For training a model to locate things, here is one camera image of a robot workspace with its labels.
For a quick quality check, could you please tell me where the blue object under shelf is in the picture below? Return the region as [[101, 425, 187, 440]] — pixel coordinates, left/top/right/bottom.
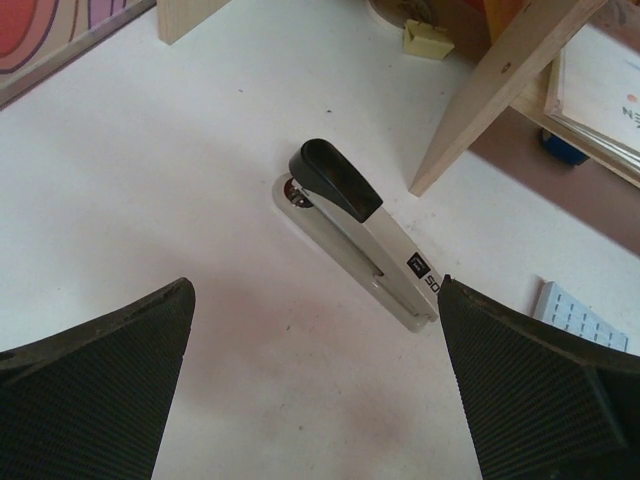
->
[[538, 128, 589, 167]]

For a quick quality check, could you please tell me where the wooden bookshelf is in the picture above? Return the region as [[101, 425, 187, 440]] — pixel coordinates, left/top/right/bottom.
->
[[156, 0, 609, 197]]

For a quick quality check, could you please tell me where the white notebook under shelf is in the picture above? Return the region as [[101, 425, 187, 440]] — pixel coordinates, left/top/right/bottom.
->
[[544, 24, 639, 171]]

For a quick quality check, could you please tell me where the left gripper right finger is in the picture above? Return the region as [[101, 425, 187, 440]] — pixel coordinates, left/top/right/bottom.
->
[[438, 276, 639, 479]]

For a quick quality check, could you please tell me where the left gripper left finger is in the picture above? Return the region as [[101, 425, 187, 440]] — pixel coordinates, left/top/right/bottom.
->
[[1, 278, 194, 479]]

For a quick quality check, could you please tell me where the grey black stapler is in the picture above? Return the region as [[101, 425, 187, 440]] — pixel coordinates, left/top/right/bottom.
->
[[272, 138, 442, 333]]

